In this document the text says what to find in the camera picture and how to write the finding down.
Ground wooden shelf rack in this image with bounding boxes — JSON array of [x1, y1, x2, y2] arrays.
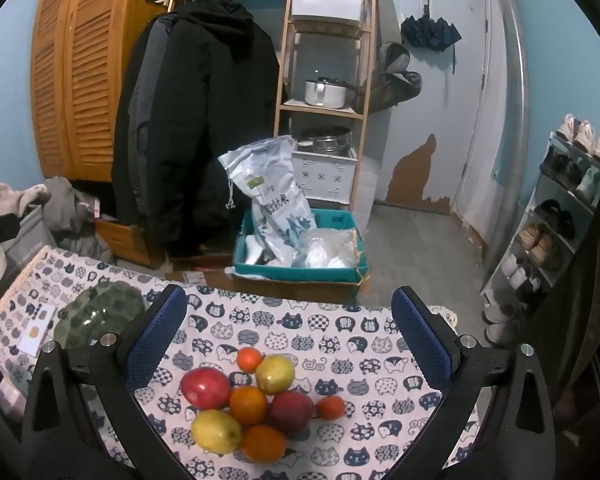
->
[[272, 0, 378, 211]]

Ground white storage bin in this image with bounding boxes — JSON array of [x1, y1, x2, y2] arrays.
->
[[290, 0, 367, 23]]

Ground black puffer jacket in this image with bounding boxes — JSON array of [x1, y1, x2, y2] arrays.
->
[[111, 14, 181, 226]]

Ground white door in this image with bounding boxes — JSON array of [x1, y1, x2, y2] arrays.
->
[[375, 0, 493, 216]]

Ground teal cardboard box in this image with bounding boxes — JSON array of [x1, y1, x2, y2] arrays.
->
[[231, 208, 372, 291]]

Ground wooden louvered wardrobe doors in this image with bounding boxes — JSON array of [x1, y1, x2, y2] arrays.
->
[[29, 0, 153, 183]]

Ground steel steamer pot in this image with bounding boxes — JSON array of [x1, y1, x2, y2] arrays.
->
[[296, 126, 353, 153]]

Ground wooden drawer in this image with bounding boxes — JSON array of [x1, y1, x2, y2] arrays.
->
[[95, 217, 168, 268]]

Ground white shoe rack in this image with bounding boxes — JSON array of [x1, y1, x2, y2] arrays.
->
[[480, 130, 600, 311]]

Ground white patterned basket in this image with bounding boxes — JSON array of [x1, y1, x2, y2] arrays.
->
[[291, 149, 358, 206]]

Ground clear plastic bag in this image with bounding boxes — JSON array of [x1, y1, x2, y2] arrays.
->
[[291, 227, 362, 270]]

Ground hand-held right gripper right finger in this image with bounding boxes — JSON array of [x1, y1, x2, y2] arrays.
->
[[385, 286, 556, 480]]

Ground large orange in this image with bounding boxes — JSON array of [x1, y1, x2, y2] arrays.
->
[[240, 424, 287, 464], [229, 385, 269, 426]]

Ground dark folded umbrella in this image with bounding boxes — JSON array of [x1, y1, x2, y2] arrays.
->
[[400, 14, 463, 53]]

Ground black hooded coat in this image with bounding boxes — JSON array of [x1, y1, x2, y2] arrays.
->
[[165, 0, 281, 256]]

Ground white rice bag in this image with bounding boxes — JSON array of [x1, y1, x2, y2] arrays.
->
[[218, 135, 317, 267]]

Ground silver pipe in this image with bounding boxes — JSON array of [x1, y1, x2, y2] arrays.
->
[[492, 0, 531, 196]]

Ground small tangerine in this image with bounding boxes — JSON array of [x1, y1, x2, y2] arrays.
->
[[315, 395, 346, 421], [237, 347, 263, 374]]

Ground green glass bowl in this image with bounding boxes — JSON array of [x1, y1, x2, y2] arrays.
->
[[54, 281, 148, 350]]

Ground white enamel pot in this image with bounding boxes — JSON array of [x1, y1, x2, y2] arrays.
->
[[304, 77, 348, 109]]

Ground cat print tablecloth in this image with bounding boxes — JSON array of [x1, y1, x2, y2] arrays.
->
[[0, 245, 486, 480]]

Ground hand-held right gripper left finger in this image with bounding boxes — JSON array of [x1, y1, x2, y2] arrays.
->
[[21, 284, 201, 480]]

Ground yellow apple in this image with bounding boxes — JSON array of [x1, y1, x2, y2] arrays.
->
[[255, 354, 296, 395]]

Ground pile of clothes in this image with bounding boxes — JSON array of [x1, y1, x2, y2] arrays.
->
[[0, 176, 115, 311]]

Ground grey hanging bag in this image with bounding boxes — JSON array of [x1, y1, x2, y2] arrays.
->
[[367, 42, 423, 111]]

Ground white paper card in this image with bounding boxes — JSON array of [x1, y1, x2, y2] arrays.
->
[[19, 305, 56, 358]]

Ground red apple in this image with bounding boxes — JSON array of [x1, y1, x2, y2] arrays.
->
[[181, 367, 232, 410], [266, 392, 315, 436]]

